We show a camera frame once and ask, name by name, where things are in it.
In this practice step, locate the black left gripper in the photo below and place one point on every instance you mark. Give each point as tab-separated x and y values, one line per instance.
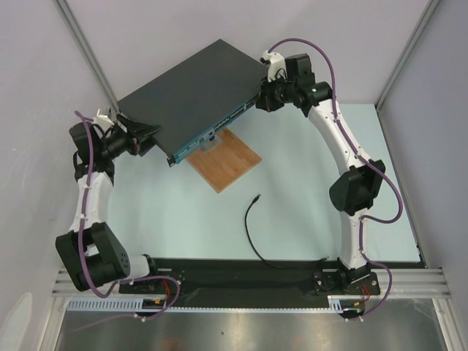
144	146

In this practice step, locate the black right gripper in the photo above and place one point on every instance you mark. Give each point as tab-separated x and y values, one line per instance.
265	96

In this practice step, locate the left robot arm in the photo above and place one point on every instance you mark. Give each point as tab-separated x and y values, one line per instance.
90	251

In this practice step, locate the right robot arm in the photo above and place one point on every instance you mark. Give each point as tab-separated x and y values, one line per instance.
291	81

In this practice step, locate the wooden base board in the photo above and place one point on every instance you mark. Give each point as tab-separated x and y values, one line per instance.
226	163

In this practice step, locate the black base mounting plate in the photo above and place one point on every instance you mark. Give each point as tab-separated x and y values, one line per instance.
247	284

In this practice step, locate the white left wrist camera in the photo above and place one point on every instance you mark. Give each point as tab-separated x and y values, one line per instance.
103	118

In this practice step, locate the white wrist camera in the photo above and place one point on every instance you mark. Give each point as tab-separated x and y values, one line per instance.
103	118
276	65

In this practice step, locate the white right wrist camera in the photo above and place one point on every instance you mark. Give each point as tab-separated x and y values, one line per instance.
276	65

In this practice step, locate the dark grey network switch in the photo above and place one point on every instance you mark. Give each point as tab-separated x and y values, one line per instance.
197	98

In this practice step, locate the metal switch stand bracket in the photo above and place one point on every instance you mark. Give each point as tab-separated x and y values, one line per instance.
210	144

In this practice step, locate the aluminium frame post left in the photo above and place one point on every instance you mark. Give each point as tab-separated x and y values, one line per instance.
78	35

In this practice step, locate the aluminium frame post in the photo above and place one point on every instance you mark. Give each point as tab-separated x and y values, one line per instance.
419	30
78	35

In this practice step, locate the aluminium frame post right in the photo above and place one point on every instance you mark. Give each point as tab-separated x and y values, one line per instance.
419	30

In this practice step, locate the aluminium front rail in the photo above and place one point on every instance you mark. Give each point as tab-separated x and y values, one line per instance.
423	283

